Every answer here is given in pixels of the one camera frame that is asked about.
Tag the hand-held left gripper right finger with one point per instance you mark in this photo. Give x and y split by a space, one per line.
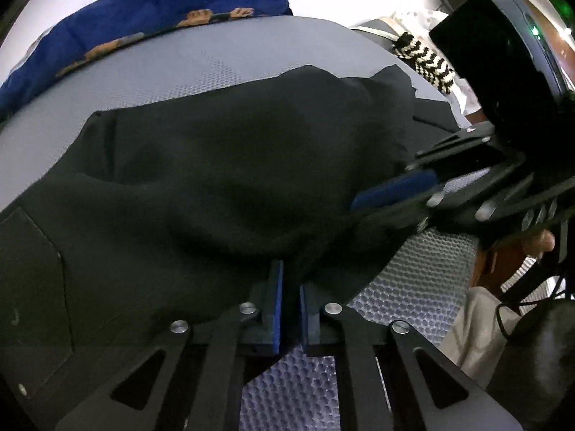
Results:
307 318

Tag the dark rounded object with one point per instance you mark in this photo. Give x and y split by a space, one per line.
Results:
534 363

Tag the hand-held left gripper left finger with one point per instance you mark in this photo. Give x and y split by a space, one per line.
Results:
276 309

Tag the blue floral blanket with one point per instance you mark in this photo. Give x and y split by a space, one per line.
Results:
134 18

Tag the person's beige clothed leg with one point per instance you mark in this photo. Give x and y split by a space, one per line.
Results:
476 336

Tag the black pants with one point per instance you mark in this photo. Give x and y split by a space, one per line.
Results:
215 166

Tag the black white striped cloth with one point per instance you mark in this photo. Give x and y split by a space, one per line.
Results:
422 59

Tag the grey honeycomb mesh mat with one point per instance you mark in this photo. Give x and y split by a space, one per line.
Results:
157 76

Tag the person's right hand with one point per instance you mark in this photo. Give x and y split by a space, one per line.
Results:
539 240

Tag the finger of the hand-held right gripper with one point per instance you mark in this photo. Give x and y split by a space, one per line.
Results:
453 146
395 189

